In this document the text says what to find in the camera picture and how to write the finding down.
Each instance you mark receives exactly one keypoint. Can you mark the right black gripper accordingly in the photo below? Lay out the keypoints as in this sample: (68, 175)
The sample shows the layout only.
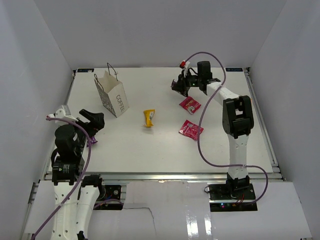
(181, 85)

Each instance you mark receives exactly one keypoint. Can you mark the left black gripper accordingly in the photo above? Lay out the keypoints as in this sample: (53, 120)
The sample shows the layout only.
(96, 121)

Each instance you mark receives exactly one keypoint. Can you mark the red candy packet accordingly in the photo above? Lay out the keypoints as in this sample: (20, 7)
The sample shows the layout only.
(190, 105)
(190, 130)

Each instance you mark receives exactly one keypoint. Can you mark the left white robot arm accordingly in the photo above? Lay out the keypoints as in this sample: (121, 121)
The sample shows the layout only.
(74, 192)

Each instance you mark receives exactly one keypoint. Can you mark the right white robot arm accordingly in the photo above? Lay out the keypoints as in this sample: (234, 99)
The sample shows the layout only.
(237, 119)

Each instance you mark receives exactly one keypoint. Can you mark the white coffee paper bag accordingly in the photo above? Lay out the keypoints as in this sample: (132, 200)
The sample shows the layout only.
(111, 91)

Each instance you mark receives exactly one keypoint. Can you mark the yellow snack bar wrapper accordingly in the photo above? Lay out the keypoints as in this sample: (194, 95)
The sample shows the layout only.
(148, 115)

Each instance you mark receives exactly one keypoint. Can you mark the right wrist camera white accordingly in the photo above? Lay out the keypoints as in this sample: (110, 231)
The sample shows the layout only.
(184, 65)

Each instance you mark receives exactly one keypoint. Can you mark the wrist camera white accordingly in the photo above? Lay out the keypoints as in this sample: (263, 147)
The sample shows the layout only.
(184, 65)
(63, 112)

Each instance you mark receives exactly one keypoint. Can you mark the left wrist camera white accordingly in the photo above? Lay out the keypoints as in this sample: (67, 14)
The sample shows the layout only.
(63, 112)

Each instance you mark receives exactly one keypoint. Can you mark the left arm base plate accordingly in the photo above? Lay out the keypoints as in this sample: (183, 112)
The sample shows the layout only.
(109, 192)

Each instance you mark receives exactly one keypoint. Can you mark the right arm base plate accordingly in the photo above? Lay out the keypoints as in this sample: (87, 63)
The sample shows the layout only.
(222, 200)

